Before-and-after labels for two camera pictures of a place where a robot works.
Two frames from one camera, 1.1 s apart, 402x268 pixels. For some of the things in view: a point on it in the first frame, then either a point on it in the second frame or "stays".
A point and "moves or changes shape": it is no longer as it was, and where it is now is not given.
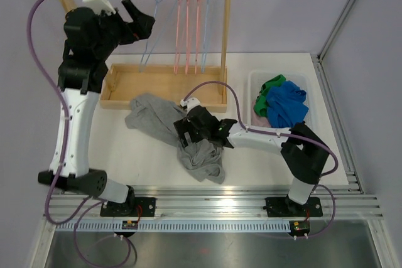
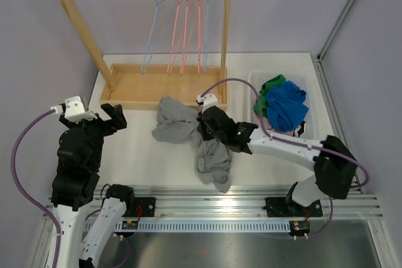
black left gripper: (139, 28) to (118, 120)
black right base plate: (284, 207) stays
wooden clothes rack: (205, 84) stays
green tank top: (260, 107) stays
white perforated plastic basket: (255, 81) stays
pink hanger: (178, 25) to (179, 3)
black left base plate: (137, 206) stays
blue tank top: (286, 107) stays
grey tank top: (202, 159) moves or changes shape
